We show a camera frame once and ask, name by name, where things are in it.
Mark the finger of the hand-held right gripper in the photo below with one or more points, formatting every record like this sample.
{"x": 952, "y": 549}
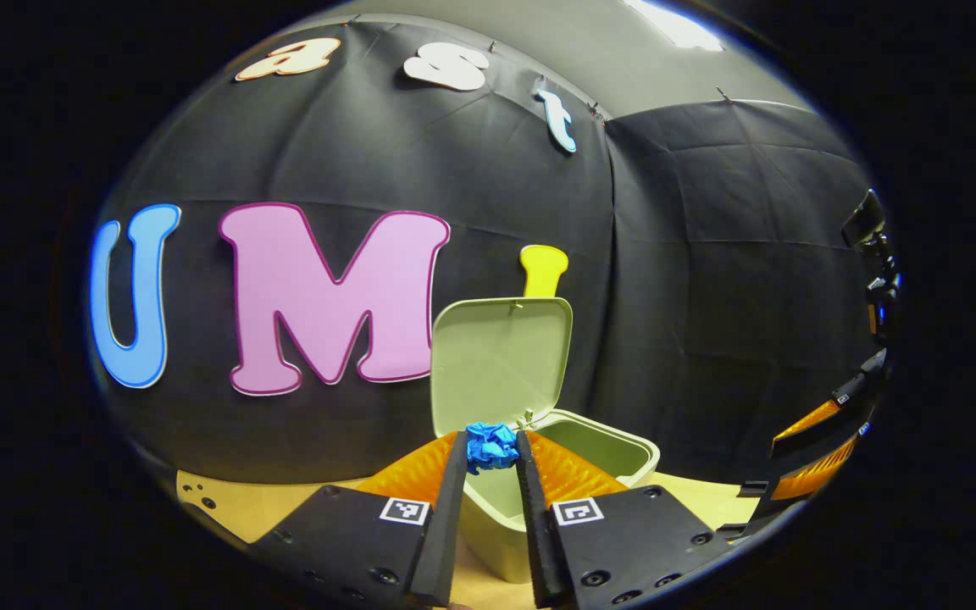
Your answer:
{"x": 818, "y": 474}
{"x": 818, "y": 417}

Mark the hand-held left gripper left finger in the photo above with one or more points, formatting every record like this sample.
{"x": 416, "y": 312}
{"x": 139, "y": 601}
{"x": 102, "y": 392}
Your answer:
{"x": 446, "y": 525}

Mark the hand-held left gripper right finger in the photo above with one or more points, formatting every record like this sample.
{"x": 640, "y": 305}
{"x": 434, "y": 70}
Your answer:
{"x": 539, "y": 525}

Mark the blue paper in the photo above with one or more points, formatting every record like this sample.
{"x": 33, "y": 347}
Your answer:
{"x": 492, "y": 447}

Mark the green desktop garbage bin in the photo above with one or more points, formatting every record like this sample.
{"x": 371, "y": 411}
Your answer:
{"x": 496, "y": 364}

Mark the wooden desktop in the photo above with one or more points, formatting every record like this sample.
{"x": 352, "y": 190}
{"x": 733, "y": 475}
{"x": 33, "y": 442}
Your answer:
{"x": 259, "y": 508}

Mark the black backdrop cloth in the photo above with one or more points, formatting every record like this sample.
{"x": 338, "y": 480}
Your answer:
{"x": 674, "y": 254}

